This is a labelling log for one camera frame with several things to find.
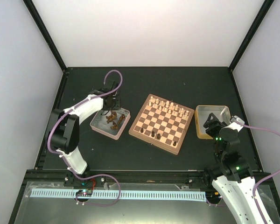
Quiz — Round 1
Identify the black frame post left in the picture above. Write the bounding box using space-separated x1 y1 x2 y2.
23 0 67 71

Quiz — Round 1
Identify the black frame post right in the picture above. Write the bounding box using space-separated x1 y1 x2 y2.
229 0 274 72

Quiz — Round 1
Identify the white chess pieces row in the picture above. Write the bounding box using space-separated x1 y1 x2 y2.
144 96 191 122

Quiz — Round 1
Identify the light blue slotted cable duct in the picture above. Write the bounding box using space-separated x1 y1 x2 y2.
30 189 206 202

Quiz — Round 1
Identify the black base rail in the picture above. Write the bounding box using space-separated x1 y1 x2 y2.
25 169 273 187

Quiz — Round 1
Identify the dark queen in tray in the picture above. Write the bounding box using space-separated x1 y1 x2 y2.
106 111 117 124

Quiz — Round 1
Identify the yellow metal tray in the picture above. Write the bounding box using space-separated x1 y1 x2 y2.
195 105 231 140

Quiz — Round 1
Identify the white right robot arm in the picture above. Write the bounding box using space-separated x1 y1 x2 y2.
203 113 273 224

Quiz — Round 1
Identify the dark pawn in tray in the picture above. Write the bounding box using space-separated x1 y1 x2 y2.
111 123 119 130

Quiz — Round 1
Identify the black frame post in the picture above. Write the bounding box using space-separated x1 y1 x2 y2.
23 0 67 71
229 0 274 72

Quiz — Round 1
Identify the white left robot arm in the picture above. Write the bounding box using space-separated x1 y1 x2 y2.
46 82 122 186

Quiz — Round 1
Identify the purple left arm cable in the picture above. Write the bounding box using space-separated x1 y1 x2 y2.
47 70 123 182

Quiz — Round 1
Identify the wooden chess board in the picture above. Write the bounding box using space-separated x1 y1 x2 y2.
129 94 195 155

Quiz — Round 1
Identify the pink metal tray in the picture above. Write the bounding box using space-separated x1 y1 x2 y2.
90 108 131 140

